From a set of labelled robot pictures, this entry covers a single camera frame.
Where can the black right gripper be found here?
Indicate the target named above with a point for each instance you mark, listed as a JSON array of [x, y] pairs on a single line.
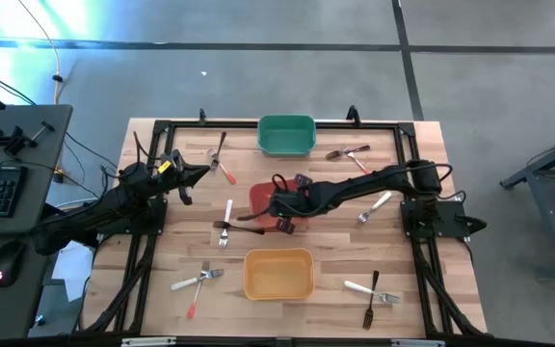
[[292, 202]]

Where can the silver metal bracket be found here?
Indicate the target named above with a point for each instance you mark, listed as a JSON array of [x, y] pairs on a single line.
[[417, 343], [147, 341]]

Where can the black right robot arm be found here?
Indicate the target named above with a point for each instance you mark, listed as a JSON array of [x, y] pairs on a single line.
[[354, 185]]

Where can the yellow tag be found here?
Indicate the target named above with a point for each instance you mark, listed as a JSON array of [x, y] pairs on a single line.
[[164, 167]]

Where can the white paper sheet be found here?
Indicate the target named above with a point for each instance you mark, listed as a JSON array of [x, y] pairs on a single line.
[[72, 270]]

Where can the black desk clamp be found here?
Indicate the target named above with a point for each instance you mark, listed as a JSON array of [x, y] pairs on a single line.
[[17, 141]]

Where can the dark grey metal cart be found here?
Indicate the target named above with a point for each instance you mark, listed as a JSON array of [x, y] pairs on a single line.
[[545, 217]]

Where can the grey side desk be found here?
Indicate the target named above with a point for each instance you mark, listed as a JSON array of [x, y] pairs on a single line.
[[41, 120]]

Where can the black computer mouse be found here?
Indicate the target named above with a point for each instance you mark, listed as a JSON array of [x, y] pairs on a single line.
[[10, 262]]

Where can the black fork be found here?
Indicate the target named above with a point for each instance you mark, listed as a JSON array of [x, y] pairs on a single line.
[[221, 142], [244, 228], [372, 294], [335, 154]]

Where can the orange plastic bin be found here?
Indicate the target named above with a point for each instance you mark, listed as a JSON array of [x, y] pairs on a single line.
[[259, 197]]

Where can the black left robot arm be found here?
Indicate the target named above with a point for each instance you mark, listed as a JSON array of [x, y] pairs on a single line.
[[113, 202]]

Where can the black table clamp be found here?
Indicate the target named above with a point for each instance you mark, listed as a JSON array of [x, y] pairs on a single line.
[[353, 115], [203, 116]]

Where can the yellow plastic bin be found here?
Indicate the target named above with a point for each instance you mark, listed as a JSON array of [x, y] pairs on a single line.
[[277, 274]]

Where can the black aluminium table frame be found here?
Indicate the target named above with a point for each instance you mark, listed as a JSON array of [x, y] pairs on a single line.
[[378, 125]]

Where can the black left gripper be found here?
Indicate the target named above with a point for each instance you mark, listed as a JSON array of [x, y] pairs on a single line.
[[169, 176]]

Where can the green plastic bin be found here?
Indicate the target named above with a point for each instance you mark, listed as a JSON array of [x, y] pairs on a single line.
[[287, 137]]

